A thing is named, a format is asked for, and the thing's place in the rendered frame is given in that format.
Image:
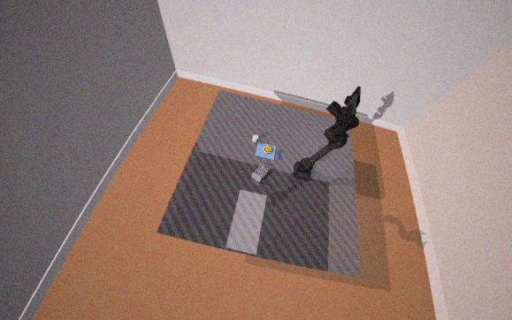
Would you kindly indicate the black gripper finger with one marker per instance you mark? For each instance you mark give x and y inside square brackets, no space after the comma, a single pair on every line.
[358,92]
[350,109]

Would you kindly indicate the grey dish rack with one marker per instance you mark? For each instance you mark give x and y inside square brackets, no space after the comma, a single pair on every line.
[260,172]

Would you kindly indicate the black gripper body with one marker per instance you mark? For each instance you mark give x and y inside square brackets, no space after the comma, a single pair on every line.
[343,119]

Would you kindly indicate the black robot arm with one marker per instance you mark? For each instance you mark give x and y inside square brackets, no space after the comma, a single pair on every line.
[336,136]

